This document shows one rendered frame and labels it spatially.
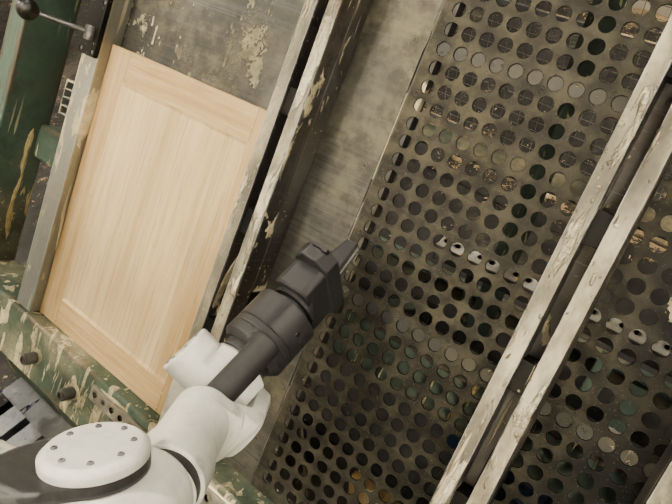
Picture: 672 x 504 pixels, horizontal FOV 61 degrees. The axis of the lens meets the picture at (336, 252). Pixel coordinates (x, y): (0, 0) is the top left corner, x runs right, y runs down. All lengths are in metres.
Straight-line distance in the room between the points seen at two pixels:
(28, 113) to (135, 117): 0.37
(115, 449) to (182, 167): 0.65
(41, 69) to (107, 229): 0.42
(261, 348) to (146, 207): 0.51
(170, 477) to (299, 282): 0.32
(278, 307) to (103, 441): 0.30
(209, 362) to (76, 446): 0.24
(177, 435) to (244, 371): 0.14
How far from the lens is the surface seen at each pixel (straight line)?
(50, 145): 1.43
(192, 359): 0.68
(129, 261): 1.13
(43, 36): 1.42
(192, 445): 0.53
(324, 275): 0.72
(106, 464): 0.45
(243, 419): 0.63
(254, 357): 0.65
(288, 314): 0.70
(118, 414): 1.13
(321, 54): 0.82
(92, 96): 1.21
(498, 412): 0.75
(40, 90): 1.45
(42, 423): 1.37
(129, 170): 1.13
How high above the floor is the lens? 1.81
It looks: 43 degrees down
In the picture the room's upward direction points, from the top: straight up
